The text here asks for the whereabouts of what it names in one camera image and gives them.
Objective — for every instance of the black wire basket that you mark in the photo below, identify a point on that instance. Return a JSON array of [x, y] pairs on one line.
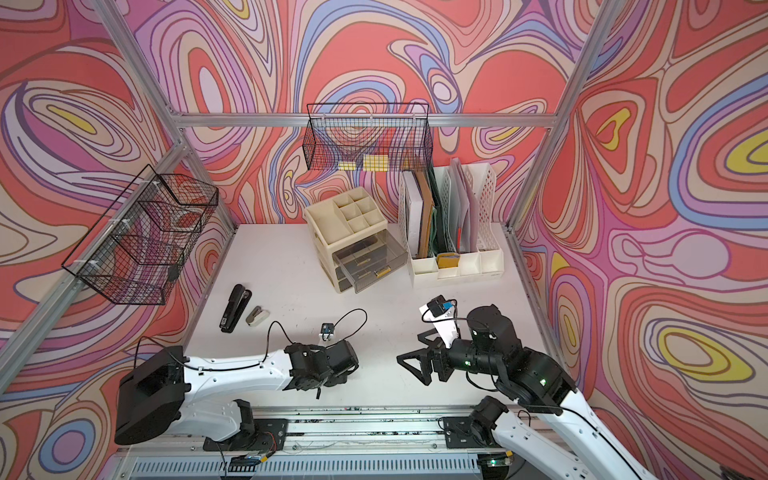
[[137, 255], [346, 131]]

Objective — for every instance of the aluminium rail base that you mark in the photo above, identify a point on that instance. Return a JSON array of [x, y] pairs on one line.
[[365, 443]]

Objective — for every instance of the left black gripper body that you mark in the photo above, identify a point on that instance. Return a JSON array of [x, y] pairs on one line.
[[335, 381]]

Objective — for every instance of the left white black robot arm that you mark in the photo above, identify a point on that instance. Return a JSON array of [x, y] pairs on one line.
[[175, 394]]

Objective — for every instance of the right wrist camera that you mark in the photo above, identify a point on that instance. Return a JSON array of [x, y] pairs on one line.
[[442, 314]]

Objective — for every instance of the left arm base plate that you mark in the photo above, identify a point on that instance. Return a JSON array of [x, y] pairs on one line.
[[261, 435]]

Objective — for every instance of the brown cardboard folder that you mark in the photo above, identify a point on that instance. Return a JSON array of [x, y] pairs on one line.
[[426, 216]]

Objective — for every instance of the yellow sticky notes pad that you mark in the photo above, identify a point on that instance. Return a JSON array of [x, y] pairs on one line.
[[375, 163]]

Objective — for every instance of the green folder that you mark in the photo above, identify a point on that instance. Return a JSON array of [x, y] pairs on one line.
[[440, 243]]

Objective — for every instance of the black stapler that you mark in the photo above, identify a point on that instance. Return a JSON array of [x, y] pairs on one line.
[[237, 303]]

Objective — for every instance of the beige drawer organizer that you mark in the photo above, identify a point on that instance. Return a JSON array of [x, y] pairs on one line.
[[339, 222]]

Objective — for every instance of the transparent top drawer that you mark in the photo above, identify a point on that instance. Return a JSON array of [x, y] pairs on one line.
[[364, 263]]

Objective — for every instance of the white book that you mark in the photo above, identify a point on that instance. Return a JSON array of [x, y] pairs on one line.
[[413, 209]]

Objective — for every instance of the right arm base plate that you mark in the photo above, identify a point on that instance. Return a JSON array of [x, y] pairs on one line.
[[459, 433]]

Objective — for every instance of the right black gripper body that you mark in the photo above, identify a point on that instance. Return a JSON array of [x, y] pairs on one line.
[[462, 355]]

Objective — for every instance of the back black wire basket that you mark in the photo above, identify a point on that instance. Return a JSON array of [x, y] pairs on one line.
[[346, 131]]

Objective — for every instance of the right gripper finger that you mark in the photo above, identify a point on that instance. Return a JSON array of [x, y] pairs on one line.
[[419, 366], [431, 348]]

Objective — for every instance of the translucent grey folders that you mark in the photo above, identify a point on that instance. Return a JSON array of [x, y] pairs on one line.
[[462, 221]]

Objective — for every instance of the white file rack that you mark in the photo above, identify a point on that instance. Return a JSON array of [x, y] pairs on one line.
[[486, 262]]

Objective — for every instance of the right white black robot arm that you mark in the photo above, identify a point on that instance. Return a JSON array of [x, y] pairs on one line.
[[533, 409]]

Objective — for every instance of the small yellow notes pad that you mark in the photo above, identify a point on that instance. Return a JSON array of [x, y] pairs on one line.
[[347, 166]]

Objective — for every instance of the left black wire basket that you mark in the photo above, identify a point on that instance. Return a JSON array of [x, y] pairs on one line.
[[137, 255]]

